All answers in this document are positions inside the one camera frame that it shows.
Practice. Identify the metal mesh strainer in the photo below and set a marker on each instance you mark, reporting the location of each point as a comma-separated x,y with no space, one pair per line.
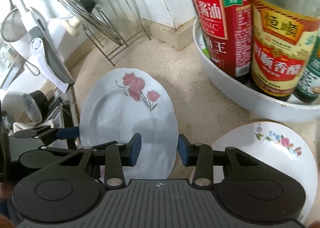
14,33

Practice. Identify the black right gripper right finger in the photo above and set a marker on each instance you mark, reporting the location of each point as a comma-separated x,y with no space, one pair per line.
245,187

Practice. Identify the white kitchen appliance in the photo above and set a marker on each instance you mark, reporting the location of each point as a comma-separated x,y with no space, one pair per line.
50,46

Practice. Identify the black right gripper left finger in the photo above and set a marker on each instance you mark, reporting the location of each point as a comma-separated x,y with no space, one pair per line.
72,186

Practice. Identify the white plate red flowers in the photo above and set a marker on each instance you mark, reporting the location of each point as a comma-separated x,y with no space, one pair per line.
125,102

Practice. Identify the red label soy sauce bottle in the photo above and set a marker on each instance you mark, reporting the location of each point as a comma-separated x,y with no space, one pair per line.
227,27

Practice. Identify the white plate small flowers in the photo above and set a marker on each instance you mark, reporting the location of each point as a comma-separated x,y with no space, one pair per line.
282,148

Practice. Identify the white two-tier turntable rack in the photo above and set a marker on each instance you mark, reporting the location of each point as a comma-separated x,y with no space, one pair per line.
292,111

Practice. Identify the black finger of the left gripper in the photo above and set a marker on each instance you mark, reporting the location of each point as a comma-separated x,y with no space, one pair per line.
48,134

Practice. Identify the green label cooking wine bottle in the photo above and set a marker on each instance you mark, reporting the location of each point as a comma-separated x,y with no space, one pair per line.
307,89

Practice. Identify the yellow label vinegar bottle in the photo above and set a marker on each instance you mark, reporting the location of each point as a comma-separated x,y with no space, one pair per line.
284,35

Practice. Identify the metal wire lid rack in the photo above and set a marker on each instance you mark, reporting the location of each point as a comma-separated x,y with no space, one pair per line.
108,30

